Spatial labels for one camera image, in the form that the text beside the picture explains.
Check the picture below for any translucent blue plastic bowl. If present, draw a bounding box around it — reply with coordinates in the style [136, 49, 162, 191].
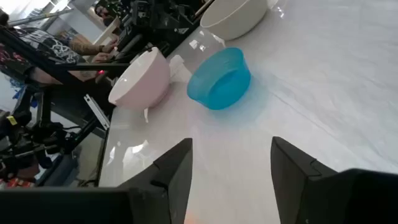
[186, 47, 252, 111]

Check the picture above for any person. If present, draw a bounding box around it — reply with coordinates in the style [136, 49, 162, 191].
[0, 9, 121, 86]
[93, 0, 125, 27]

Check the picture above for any black aluminium table frame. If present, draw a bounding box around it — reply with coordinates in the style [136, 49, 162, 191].
[0, 26, 131, 187]

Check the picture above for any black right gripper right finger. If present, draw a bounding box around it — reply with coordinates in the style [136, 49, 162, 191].
[270, 136, 340, 224]

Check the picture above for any silver metal bracket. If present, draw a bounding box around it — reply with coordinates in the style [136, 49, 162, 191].
[83, 93, 111, 131]

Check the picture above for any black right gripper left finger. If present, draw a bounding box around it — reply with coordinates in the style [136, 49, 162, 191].
[117, 138, 194, 224]

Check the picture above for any pale pink bowl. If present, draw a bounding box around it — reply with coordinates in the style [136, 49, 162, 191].
[108, 47, 172, 110]

